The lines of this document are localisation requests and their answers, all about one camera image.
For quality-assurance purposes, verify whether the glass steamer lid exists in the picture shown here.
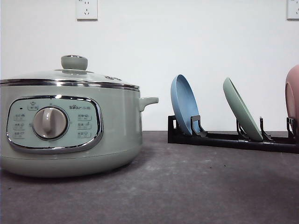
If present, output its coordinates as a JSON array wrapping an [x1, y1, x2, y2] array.
[[0, 55, 140, 91]]

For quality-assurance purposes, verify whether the blue plate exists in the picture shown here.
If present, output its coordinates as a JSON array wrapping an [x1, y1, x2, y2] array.
[[171, 74, 200, 135]]

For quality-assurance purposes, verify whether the black dish rack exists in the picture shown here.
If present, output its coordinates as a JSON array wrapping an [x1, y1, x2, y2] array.
[[168, 115, 299, 154]]

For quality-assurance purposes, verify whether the white wall socket left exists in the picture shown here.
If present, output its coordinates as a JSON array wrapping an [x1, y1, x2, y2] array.
[[75, 0, 98, 21]]

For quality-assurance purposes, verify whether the white wall socket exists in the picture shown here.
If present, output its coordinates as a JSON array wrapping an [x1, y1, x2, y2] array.
[[287, 0, 299, 22], [75, 0, 98, 21]]

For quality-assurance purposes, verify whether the pink plate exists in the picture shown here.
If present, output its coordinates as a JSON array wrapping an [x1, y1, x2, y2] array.
[[285, 65, 299, 125]]

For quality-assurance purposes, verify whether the green electric steamer pot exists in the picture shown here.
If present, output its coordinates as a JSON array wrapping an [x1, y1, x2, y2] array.
[[1, 84, 159, 178]]

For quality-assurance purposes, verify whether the white wall socket right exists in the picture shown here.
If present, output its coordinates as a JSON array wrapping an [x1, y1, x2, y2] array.
[[287, 0, 299, 22]]

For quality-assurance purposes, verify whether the green plate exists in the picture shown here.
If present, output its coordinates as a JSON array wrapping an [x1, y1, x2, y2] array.
[[223, 78, 263, 141]]

